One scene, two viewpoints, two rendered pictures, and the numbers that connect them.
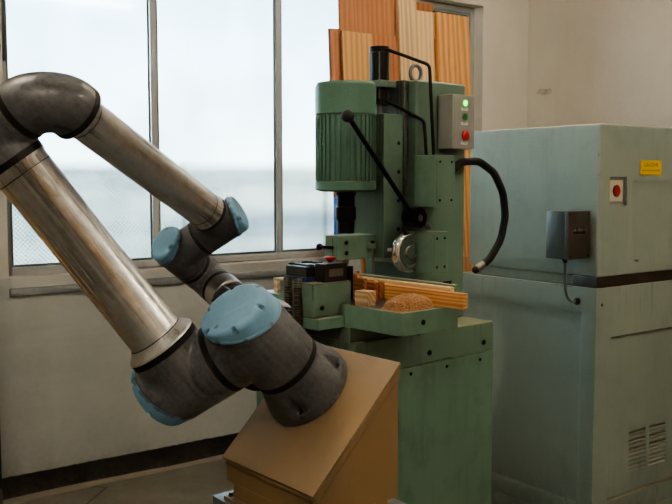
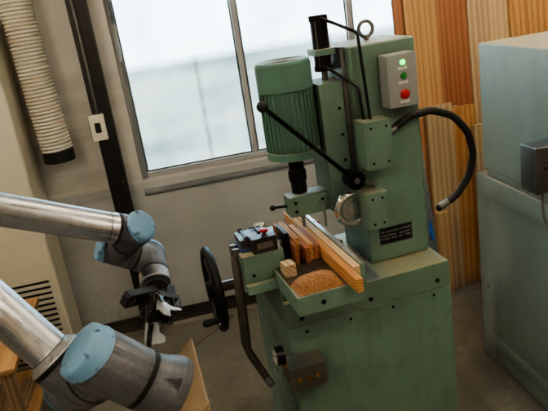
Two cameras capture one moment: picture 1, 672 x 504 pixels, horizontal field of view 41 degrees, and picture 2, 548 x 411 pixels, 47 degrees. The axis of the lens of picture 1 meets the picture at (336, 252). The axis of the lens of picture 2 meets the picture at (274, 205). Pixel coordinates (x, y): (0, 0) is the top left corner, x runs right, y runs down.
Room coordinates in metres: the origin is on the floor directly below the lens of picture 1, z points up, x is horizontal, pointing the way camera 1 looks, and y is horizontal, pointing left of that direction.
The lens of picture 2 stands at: (0.80, -0.86, 1.70)
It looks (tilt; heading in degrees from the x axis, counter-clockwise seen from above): 18 degrees down; 28
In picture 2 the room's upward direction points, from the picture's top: 9 degrees counter-clockwise
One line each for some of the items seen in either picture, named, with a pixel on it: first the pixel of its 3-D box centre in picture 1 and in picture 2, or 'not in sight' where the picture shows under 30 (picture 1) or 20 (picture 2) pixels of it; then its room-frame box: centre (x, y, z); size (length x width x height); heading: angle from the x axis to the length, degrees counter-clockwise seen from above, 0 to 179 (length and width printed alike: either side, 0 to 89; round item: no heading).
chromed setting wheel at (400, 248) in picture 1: (407, 252); (352, 208); (2.58, -0.21, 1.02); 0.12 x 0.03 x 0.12; 131
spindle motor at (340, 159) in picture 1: (345, 137); (288, 109); (2.59, -0.03, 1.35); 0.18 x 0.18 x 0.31
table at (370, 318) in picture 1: (338, 309); (285, 265); (2.45, -0.01, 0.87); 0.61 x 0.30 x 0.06; 41
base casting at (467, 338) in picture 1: (375, 336); (344, 269); (2.67, -0.12, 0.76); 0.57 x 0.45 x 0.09; 131
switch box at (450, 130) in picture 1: (456, 122); (398, 79); (2.69, -0.36, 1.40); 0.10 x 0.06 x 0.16; 131
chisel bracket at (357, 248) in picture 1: (351, 249); (307, 203); (2.60, -0.04, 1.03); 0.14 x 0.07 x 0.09; 131
